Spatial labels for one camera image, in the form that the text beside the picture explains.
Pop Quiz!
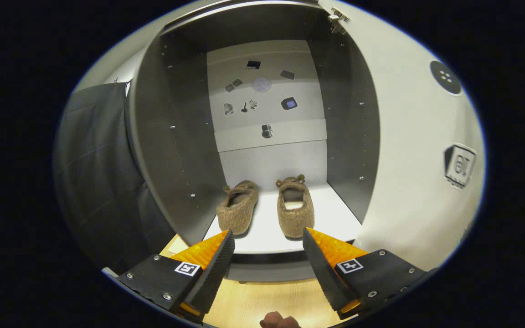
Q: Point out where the metal door hinge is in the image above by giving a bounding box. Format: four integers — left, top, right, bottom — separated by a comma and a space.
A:
328, 7, 350, 35

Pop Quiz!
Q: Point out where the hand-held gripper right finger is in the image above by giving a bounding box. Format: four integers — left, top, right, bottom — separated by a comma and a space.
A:
303, 227, 427, 319

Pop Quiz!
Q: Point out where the white cabinet shelf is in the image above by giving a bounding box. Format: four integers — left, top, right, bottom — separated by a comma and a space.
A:
203, 182, 363, 255

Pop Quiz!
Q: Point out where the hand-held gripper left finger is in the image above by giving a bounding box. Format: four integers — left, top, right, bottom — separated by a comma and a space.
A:
117, 229, 236, 324

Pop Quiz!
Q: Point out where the brown fuzzy slipper shoe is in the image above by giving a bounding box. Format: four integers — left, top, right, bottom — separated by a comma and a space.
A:
216, 180, 259, 236
275, 174, 315, 240

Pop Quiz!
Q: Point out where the black backdrop cloth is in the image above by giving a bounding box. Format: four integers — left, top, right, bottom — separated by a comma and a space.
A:
53, 82, 176, 274

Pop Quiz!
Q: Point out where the dark grey shoe cabinet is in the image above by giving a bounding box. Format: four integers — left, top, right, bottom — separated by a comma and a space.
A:
126, 0, 381, 283

